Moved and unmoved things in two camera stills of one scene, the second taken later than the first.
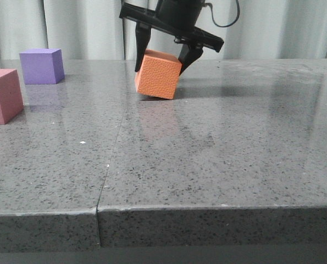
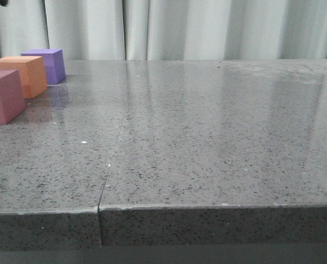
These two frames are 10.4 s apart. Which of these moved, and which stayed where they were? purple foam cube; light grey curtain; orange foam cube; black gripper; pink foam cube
Moved: black gripper; orange foam cube
Stayed: purple foam cube; light grey curtain; pink foam cube
